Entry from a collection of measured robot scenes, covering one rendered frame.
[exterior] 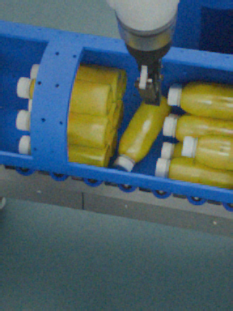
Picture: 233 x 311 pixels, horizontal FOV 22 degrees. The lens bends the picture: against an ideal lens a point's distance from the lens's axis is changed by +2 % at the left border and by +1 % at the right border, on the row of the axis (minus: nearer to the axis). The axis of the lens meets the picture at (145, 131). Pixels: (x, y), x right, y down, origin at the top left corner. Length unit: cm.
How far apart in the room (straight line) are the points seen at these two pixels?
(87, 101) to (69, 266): 118
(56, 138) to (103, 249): 118
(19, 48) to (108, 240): 107
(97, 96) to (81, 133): 8
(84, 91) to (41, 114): 10
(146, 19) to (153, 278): 150
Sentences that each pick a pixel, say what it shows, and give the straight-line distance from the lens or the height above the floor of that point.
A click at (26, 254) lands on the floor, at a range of 230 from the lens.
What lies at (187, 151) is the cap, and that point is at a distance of 116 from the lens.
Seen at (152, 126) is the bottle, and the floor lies 104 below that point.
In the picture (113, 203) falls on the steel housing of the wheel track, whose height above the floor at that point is 88.
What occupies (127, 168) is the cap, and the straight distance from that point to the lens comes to 124.
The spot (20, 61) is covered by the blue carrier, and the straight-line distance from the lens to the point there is 139.
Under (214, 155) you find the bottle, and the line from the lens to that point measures 115.
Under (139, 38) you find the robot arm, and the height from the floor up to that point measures 144.
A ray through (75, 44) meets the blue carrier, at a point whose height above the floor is 122.
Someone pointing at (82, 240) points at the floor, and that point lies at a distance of 228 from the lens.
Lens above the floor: 217
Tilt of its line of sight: 65 degrees down
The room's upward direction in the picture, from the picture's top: 7 degrees counter-clockwise
